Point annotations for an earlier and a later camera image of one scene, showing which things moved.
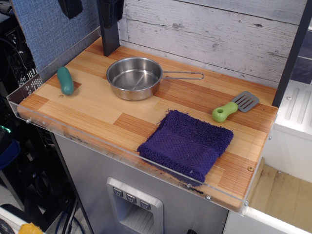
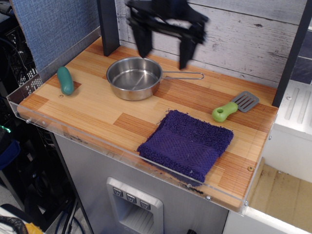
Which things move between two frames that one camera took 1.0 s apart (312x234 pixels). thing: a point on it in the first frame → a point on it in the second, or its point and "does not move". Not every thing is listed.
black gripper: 111,11 → 144,19
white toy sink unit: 281,202 does not move
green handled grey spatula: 243,101 does not move
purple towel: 186,145 does not move
